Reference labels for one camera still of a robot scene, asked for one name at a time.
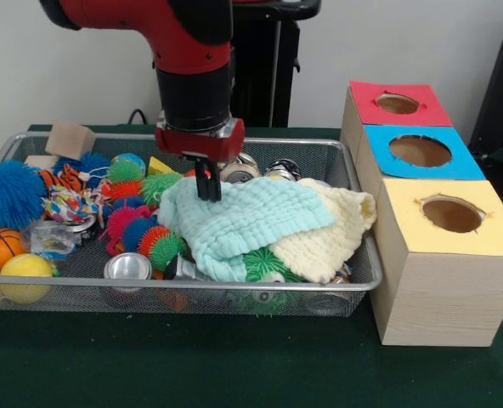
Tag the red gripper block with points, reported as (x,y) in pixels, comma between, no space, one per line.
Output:
(200,144)

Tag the mint green waffle cloth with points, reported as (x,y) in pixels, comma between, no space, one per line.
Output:
(243,221)

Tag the multicolour spiky caterpillar toy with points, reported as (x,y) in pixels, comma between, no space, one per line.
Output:
(137,229)

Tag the cream yellow waffle cloth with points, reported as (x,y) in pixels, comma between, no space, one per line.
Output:
(319,251)

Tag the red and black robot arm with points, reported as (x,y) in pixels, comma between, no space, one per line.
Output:
(192,93)

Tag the wooden box with three holes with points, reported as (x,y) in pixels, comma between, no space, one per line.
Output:
(447,297)

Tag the green spiky ball with eyes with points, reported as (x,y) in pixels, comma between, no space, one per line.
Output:
(260,263)

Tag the crushed red drink can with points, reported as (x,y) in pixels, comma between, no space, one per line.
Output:
(128,268)

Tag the plain wooden cube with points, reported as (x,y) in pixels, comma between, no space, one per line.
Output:
(71,138)

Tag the dark green tablecloth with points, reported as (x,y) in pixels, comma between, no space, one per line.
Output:
(234,361)

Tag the blue fuzzy monster toy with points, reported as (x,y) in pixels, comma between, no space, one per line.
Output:
(11,193)

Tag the yellow smooth ball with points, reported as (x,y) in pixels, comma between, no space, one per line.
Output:
(24,272)

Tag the black upright panel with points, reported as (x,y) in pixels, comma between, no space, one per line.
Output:
(502,85)

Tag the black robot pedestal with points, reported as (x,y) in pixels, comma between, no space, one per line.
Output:
(256,85)

